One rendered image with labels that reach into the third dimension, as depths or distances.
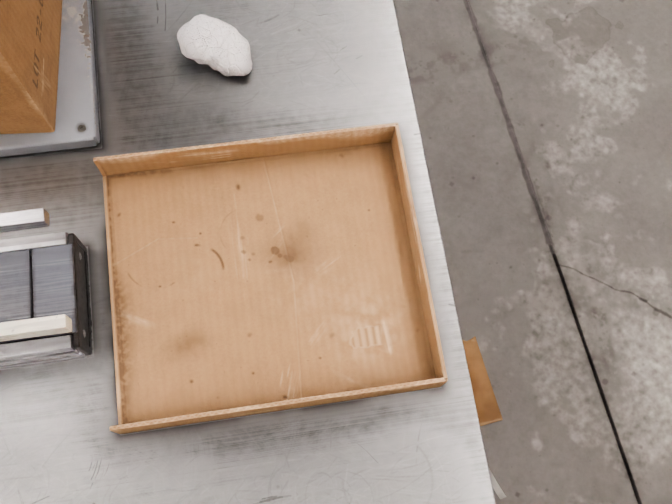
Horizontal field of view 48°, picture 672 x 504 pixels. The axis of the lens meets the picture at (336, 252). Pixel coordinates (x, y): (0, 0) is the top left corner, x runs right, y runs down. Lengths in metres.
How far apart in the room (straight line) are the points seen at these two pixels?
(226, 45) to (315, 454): 0.42
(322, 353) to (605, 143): 1.24
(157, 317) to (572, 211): 1.19
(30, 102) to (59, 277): 0.16
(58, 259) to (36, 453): 0.18
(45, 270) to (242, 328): 0.19
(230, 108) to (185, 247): 0.16
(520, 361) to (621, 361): 0.21
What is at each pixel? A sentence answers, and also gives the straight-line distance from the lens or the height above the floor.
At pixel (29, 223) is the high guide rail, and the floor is 0.96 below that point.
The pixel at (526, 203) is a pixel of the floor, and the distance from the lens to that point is 1.74.
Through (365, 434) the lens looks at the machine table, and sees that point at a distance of 0.72.
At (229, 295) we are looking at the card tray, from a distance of 0.74.
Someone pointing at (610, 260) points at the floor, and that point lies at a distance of 1.75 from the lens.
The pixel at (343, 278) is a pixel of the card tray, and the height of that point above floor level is 0.83.
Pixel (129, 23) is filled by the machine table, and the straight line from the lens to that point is 0.89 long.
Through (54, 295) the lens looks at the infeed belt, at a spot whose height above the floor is 0.88.
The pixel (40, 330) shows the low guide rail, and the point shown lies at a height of 0.91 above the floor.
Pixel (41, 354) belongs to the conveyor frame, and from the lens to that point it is 0.73.
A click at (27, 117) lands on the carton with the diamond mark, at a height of 0.89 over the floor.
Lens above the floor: 1.55
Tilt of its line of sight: 72 degrees down
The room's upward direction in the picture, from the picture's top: 8 degrees clockwise
